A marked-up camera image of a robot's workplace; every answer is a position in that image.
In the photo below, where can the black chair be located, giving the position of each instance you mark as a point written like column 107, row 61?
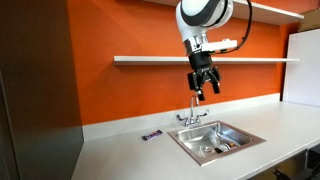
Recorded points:
column 296, row 174

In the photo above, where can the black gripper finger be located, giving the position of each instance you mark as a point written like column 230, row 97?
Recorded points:
column 216, row 87
column 200, row 95

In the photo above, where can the purple candy bar packet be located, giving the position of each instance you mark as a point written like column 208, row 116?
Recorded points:
column 152, row 134

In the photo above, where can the long thin white wall shelf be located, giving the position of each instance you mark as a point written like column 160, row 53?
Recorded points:
column 150, row 60

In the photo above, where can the chrome faucet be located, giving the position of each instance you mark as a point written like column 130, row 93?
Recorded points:
column 192, row 115

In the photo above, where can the thick white wall shelf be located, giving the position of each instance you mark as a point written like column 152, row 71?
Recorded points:
column 266, row 13

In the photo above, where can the brown cardboard box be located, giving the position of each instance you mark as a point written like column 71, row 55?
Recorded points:
column 311, row 20

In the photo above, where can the dark grey cabinet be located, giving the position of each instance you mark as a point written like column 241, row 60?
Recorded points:
column 40, row 100

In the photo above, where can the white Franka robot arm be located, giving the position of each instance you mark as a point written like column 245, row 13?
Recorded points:
column 200, row 20

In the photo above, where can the white board panel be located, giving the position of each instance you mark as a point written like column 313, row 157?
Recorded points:
column 303, row 73

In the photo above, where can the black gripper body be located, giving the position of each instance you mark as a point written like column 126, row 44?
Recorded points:
column 201, row 68

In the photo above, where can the stainless steel sink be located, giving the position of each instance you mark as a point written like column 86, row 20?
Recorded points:
column 200, row 140

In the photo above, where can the black foil snack packet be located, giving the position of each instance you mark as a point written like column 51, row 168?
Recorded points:
column 228, row 146

